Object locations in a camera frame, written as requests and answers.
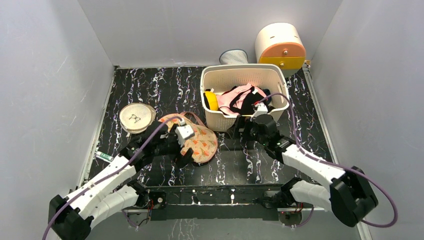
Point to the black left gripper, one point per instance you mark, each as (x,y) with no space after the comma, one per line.
(174,136)

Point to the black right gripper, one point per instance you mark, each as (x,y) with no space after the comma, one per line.
(245,129)

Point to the orange floral bra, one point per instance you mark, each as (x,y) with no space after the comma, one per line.
(204,143)

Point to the round beige mesh laundry bag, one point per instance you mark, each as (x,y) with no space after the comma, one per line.
(135,118)

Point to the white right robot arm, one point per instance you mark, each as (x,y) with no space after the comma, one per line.
(288,153)

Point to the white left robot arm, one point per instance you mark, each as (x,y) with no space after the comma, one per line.
(114,189)

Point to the black bra in basket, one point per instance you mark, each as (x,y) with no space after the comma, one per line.
(241,101)

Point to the pink bra in basket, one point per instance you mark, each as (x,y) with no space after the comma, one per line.
(223,101)

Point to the white mesh cylinder bag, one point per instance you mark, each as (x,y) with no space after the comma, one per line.
(233,57)

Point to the yellow garment in basket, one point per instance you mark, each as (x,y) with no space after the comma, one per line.
(211,101)

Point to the dark blue garment in basket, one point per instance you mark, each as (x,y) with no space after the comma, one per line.
(267,92)

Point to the cream perforated plastic basket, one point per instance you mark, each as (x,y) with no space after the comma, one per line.
(222,78)

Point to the green white tube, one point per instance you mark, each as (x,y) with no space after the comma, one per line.
(103,156)

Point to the cream orange drawer box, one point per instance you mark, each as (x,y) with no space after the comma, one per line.
(280,44)

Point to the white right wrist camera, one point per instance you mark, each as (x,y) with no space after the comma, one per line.
(259,109)

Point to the aluminium front frame rail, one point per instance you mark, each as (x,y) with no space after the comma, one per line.
(215,198)

